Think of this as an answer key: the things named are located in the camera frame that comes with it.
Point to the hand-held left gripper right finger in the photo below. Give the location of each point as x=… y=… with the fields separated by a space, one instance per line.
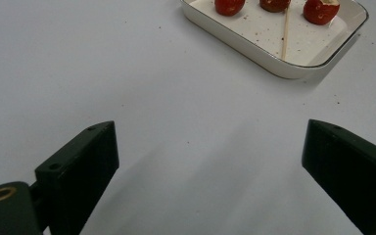
x=352 y=173

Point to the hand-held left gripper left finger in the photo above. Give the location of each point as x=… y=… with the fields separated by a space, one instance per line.
x=78 y=176

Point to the white rectangular tray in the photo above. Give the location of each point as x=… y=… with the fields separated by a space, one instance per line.
x=306 y=42

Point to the thin wooden skewer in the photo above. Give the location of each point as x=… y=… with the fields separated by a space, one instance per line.
x=285 y=36

